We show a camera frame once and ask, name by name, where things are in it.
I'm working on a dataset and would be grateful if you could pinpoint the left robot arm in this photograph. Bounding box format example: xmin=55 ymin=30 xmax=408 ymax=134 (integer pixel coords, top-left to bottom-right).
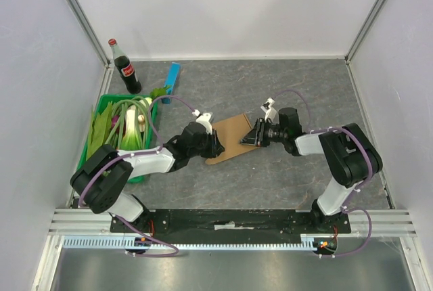
xmin=70 ymin=122 xmax=225 ymax=232

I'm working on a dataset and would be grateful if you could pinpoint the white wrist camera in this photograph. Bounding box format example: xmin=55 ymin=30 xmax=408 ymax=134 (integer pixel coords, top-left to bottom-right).
xmin=260 ymin=97 xmax=277 ymax=122
xmin=192 ymin=109 xmax=213 ymax=135

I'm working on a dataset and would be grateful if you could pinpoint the blue slotted cable duct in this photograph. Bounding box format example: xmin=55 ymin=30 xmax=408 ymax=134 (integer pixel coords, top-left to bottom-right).
xmin=63 ymin=236 xmax=317 ymax=251

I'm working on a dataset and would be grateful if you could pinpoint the green leafy vegetable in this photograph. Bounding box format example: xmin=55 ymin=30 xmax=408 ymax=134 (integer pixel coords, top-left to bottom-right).
xmin=86 ymin=102 xmax=113 ymax=160

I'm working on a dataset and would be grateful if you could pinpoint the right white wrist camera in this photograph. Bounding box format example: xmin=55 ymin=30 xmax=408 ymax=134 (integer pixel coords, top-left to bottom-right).
xmin=260 ymin=97 xmax=277 ymax=122

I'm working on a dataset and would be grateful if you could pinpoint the blue rectangular block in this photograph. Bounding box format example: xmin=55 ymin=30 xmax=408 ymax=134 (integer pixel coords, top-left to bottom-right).
xmin=164 ymin=62 xmax=181 ymax=95

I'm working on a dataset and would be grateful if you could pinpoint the cola glass bottle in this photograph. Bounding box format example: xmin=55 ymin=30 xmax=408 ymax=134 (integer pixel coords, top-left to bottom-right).
xmin=108 ymin=38 xmax=142 ymax=95

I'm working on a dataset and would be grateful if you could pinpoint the brown cardboard box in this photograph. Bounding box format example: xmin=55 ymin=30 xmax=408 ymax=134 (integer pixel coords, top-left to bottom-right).
xmin=205 ymin=113 xmax=257 ymax=165

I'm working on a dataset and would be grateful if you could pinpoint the green long beans bundle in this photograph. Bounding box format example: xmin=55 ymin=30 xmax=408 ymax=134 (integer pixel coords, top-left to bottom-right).
xmin=97 ymin=96 xmax=153 ymax=152

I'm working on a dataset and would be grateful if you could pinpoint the white radish with leaves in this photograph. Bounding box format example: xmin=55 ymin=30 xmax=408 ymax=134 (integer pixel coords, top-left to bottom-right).
xmin=139 ymin=85 xmax=171 ymax=107

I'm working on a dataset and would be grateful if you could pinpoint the purple eggplant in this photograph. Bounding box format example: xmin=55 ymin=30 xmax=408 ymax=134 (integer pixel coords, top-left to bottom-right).
xmin=112 ymin=115 xmax=119 ymax=126

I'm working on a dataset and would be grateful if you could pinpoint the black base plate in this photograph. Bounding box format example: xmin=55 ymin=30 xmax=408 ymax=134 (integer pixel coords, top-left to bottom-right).
xmin=110 ymin=208 xmax=352 ymax=243

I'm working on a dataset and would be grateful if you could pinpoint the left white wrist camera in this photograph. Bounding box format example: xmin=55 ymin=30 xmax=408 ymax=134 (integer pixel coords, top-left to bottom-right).
xmin=192 ymin=109 xmax=213 ymax=135

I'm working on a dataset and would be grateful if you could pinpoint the white green bok choy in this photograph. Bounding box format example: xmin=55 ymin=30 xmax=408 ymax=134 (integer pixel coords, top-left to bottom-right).
xmin=120 ymin=106 xmax=142 ymax=151

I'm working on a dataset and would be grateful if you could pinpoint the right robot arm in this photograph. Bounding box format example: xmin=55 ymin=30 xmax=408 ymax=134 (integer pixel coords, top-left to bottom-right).
xmin=240 ymin=108 xmax=383 ymax=233

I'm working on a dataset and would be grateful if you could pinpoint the green plastic tray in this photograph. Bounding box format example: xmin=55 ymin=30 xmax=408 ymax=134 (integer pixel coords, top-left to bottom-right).
xmin=74 ymin=93 xmax=160 ymax=183

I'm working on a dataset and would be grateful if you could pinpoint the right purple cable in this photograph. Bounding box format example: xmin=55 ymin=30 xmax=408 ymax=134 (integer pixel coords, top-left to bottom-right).
xmin=272 ymin=89 xmax=375 ymax=258

